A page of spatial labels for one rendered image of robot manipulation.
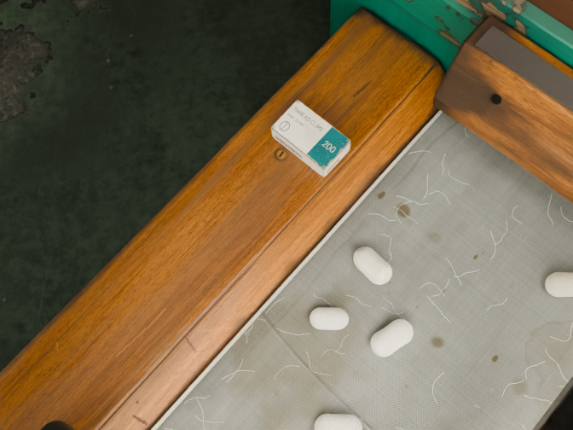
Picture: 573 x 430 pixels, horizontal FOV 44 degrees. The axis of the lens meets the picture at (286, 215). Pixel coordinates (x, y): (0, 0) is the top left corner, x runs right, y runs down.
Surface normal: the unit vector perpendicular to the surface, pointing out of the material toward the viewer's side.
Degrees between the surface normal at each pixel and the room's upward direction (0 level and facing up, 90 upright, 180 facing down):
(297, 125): 0
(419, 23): 88
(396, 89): 0
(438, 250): 0
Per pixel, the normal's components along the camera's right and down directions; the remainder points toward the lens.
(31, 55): -0.04, -0.33
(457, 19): -0.66, 0.72
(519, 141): -0.62, 0.54
